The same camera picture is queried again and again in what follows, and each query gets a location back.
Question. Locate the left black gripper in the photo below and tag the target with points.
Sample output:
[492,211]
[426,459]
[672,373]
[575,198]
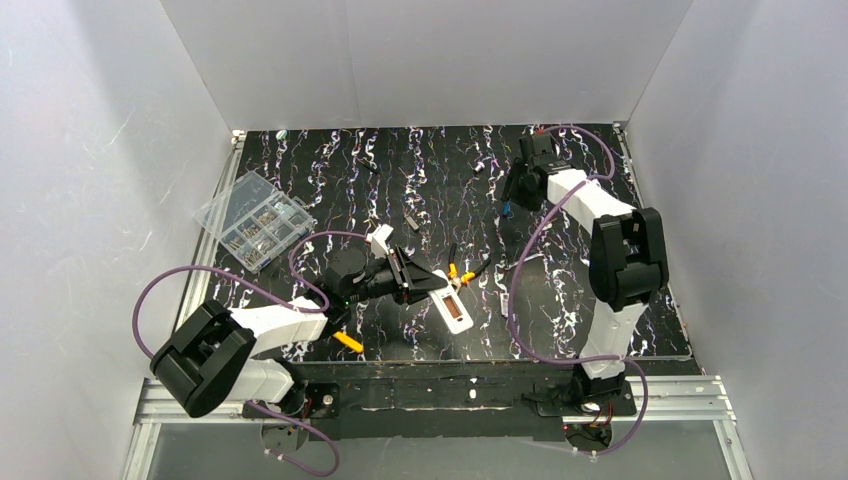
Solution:
[404,278]

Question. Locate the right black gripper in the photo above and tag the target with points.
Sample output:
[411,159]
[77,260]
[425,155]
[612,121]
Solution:
[539,149]

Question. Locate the white remote control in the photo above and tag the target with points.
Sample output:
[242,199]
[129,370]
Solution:
[450,307]

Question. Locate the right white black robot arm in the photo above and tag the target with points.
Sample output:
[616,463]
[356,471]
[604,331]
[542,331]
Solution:
[628,262]

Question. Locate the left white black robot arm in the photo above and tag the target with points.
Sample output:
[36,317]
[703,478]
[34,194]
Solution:
[217,355]

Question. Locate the silver wrench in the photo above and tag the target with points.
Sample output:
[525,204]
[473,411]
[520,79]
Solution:
[523,261]

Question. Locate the clear plastic screw organizer box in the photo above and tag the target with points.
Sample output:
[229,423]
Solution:
[255,221]

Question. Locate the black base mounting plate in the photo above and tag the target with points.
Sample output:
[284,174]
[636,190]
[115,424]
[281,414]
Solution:
[350,400]

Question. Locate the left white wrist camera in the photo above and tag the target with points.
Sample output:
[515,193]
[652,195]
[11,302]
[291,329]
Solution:
[379,240]

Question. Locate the aluminium frame rail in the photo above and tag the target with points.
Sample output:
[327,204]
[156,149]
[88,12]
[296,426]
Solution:
[217,354]

